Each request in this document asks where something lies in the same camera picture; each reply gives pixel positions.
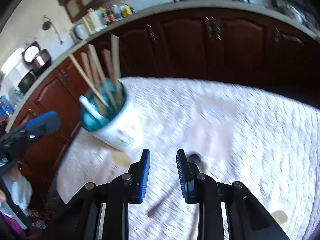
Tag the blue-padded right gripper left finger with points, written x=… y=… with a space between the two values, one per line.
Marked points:
x=140 y=174

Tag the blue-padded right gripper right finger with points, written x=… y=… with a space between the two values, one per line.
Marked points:
x=187 y=171

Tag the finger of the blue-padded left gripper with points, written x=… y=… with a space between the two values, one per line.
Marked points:
x=41 y=126

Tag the stainless steel spoon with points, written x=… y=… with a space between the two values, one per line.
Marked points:
x=192 y=157

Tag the white ceramic spoon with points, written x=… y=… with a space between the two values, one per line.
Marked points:
x=89 y=107

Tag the teal-rimmed floral utensil holder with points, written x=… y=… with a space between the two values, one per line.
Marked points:
x=122 y=130

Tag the light bamboo chopstick in holder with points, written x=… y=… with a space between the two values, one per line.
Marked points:
x=85 y=77

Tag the rice cooker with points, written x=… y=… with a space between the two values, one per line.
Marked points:
x=36 y=59

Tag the white quilted tablecloth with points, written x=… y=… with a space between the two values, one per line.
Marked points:
x=267 y=141

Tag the dark wooden chopstick in holder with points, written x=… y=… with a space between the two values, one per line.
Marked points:
x=108 y=61

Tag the dark wooden base cabinets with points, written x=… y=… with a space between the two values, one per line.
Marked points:
x=256 y=49

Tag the yellow oil bottle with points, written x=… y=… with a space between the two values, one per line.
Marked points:
x=125 y=9

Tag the black dish rack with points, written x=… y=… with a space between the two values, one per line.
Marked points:
x=294 y=9

